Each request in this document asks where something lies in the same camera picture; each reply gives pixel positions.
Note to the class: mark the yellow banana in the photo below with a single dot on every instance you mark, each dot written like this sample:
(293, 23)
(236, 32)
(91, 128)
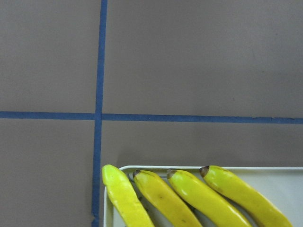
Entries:
(124, 198)
(204, 199)
(164, 199)
(228, 184)

